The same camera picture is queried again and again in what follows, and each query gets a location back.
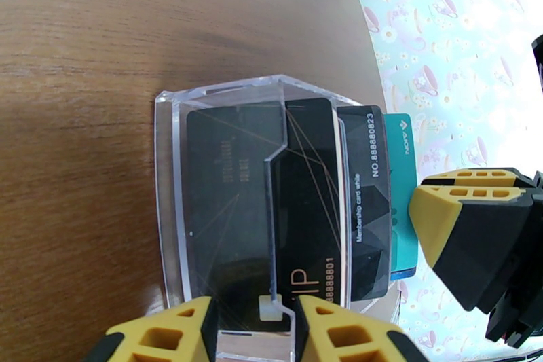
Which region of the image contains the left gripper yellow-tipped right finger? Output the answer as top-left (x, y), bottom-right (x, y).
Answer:
top-left (293, 295), bottom-right (430, 362)

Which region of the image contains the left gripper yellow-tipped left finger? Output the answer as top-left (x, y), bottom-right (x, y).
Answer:
top-left (82, 296), bottom-right (219, 362)

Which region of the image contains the teal plastic card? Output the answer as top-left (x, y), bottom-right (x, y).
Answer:
top-left (381, 113), bottom-right (421, 274)

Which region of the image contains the black membership card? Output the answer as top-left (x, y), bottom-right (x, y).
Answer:
top-left (337, 105), bottom-right (392, 302)

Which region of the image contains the clear acrylic card stand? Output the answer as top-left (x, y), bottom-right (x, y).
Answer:
top-left (153, 74), bottom-right (404, 362)

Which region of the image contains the black VIP card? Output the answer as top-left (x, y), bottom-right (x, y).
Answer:
top-left (185, 97), bottom-right (347, 332)

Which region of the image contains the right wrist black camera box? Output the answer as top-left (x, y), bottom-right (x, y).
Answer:
top-left (531, 33), bottom-right (543, 96)

